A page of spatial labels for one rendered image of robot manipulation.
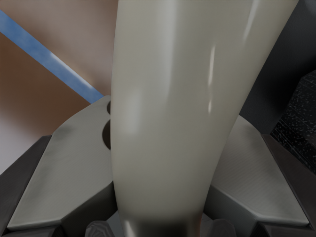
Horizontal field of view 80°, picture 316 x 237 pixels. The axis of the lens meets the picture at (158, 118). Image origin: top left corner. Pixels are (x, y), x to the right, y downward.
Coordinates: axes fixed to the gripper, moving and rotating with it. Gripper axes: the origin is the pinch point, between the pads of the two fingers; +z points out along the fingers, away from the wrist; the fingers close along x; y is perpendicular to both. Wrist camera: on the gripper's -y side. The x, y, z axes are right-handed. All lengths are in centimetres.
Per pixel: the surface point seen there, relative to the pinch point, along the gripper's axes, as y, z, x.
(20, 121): 61, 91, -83
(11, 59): 23, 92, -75
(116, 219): 40.9, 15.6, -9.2
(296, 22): 4, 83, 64
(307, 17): 1, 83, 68
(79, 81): 34, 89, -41
